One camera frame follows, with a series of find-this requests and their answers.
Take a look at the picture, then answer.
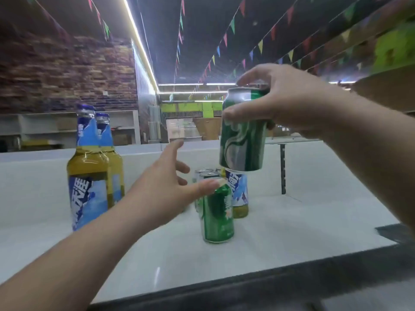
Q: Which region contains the blue label beer bottle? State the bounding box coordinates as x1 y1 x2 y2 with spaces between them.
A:
66 104 110 232
95 113 126 210
225 170 250 219

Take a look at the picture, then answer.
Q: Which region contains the short ceiling light strip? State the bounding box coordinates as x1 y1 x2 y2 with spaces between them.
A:
158 82 237 87

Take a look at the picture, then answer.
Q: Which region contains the white wall shelving unit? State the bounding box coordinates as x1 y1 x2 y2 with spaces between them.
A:
0 109 141 153

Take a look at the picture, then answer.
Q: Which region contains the person's left hand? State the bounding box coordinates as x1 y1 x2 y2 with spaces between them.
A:
130 139 229 229

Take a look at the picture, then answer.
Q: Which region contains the person's left forearm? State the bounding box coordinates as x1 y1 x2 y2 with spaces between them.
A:
0 190 163 311

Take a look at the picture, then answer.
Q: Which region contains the person's right forearm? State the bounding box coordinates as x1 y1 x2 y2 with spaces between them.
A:
316 81 415 233

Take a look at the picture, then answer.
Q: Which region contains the string of coloured pennant flags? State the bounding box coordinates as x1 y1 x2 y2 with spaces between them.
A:
207 0 316 73
85 0 111 41
198 0 247 84
174 0 186 82

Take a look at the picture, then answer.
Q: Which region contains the black shelf front edge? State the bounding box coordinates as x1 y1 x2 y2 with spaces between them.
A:
87 223 415 311

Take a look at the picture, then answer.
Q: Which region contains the green soda can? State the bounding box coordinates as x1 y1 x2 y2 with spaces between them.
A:
193 168 215 212
219 87 270 173
198 171 225 185
198 178 235 244

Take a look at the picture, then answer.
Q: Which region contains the yellow green sign board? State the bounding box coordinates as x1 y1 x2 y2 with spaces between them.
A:
160 101 224 119

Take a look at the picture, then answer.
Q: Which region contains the black slotted shelf upright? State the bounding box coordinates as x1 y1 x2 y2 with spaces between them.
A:
280 144 287 195

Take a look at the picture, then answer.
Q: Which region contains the person's right hand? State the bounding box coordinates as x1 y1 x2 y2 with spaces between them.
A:
222 63 329 140

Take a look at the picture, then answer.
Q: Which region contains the long ceiling light strip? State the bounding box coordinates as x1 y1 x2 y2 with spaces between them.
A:
122 0 160 93

